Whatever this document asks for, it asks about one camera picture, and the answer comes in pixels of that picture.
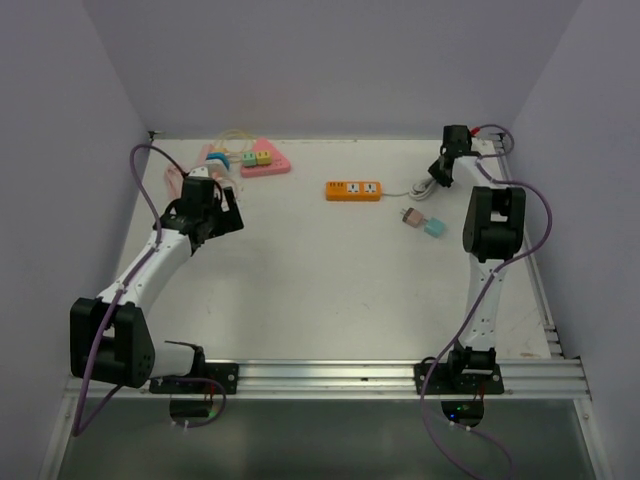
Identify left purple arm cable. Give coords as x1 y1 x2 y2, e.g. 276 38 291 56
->
72 143 227 439

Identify orange power strip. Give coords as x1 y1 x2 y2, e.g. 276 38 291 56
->
325 181 382 202

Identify pink plug charger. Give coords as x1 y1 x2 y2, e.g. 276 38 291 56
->
401 207 425 228

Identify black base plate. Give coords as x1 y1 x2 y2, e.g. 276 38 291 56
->
149 362 240 395
413 357 505 395

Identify yellow charging cable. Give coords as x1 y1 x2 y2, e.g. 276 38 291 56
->
214 129 257 155

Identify aluminium rail frame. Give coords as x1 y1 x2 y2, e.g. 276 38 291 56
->
64 356 591 399

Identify yellow USB charger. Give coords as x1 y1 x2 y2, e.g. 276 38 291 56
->
255 150 272 165

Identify pink triangular power strip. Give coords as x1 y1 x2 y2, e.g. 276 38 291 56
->
240 137 291 178

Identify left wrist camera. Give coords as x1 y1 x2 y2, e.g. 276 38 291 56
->
188 166 211 178

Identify white power cord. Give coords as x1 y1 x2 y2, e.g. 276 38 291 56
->
382 178 441 202

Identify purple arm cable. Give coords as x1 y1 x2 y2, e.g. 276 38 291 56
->
72 143 227 439
418 122 554 480

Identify blue plug adapter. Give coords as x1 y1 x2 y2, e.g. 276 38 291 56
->
205 152 231 172

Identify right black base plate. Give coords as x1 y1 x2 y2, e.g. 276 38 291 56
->
413 357 505 395

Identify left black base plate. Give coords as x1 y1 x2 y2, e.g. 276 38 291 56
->
149 362 240 395

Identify pink thin charging cable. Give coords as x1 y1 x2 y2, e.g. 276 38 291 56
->
224 172 246 201

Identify pink long power strip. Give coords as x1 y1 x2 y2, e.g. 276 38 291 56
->
196 144 212 169

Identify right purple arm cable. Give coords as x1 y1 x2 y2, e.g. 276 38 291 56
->
418 122 554 480

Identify teal plug charger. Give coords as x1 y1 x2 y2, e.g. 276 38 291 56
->
423 217 446 238

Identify green USB charger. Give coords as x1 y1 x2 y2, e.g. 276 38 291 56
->
242 152 257 167

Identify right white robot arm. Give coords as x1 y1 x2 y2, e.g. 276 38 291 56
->
419 125 526 395

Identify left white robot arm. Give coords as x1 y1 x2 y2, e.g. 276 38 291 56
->
70 176 244 393

